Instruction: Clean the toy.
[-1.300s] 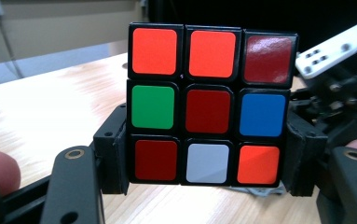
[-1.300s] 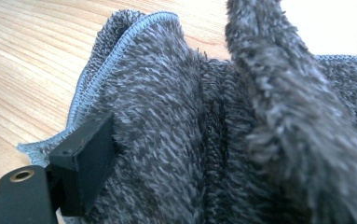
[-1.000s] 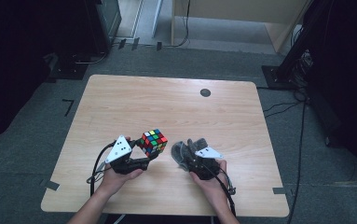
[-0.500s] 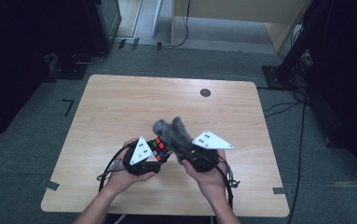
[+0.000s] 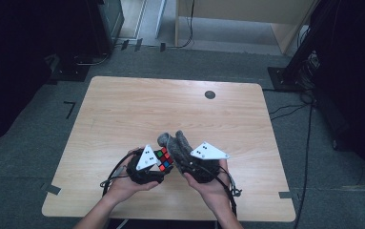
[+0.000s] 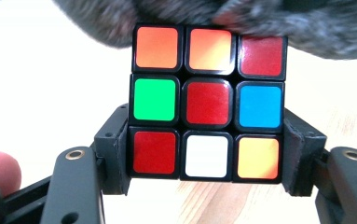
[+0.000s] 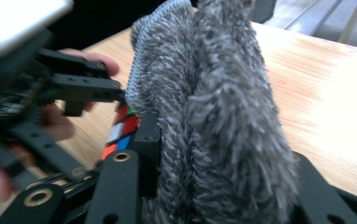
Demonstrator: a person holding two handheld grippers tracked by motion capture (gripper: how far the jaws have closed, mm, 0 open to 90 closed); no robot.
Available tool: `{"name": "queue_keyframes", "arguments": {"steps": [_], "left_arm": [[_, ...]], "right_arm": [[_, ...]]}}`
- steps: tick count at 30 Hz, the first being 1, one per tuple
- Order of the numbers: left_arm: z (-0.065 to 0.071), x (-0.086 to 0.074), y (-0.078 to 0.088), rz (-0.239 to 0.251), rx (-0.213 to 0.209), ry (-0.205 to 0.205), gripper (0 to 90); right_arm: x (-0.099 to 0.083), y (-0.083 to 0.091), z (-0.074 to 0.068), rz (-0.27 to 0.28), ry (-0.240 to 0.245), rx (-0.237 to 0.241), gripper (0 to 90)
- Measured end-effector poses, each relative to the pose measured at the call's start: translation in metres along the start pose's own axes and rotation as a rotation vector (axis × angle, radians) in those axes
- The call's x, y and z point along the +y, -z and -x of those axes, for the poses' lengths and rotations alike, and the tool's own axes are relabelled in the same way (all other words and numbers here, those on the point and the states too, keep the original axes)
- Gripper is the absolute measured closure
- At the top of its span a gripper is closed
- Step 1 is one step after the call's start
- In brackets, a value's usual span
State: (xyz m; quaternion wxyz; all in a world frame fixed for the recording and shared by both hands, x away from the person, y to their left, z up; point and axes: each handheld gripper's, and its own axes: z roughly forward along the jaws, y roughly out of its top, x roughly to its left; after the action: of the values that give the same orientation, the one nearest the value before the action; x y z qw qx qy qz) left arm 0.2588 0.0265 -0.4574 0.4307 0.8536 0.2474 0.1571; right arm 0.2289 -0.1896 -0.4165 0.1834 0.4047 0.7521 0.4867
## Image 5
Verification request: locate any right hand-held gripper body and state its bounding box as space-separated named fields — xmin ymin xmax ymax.
xmin=182 ymin=141 xmax=231 ymax=184

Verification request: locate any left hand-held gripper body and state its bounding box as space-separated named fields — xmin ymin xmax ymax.
xmin=126 ymin=144 xmax=172 ymax=186

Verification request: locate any multicoloured puzzle cube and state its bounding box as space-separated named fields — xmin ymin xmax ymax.
xmin=153 ymin=146 xmax=174 ymax=173

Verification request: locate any grey knit cloth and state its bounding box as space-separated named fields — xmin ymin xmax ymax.
xmin=156 ymin=129 xmax=194 ymax=177

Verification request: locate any person's left hand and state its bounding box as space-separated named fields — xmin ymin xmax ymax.
xmin=106 ymin=146 xmax=161 ymax=205

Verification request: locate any person's right hand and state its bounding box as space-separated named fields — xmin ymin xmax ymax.
xmin=183 ymin=158 xmax=233 ymax=218

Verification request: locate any black metal stand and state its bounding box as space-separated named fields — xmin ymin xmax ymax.
xmin=267 ymin=0 xmax=341 ymax=94

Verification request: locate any black cabinet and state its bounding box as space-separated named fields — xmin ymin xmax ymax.
xmin=84 ymin=0 xmax=126 ymax=59

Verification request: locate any light wooden cabinet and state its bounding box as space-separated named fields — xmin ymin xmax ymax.
xmin=174 ymin=0 xmax=318 ymax=55

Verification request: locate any left hand-held gripper cable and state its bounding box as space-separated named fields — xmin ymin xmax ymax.
xmin=99 ymin=152 xmax=137 ymax=198

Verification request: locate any hand-held gripper cable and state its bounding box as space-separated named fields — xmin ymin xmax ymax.
xmin=99 ymin=152 xmax=137 ymax=198
xmin=217 ymin=165 xmax=243 ymax=219

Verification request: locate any right hand-held gripper cable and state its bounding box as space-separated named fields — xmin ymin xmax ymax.
xmin=217 ymin=165 xmax=243 ymax=219

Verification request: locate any long black floor cable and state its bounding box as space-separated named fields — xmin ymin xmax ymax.
xmin=293 ymin=94 xmax=315 ymax=229

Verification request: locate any grey looped floor cable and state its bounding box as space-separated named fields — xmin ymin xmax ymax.
xmin=72 ymin=52 xmax=112 ymax=67

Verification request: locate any black floor base plate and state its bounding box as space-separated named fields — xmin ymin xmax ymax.
xmin=47 ymin=52 xmax=91 ymax=83

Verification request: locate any black hanging cable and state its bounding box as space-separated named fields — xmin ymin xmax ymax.
xmin=166 ymin=0 xmax=197 ymax=50

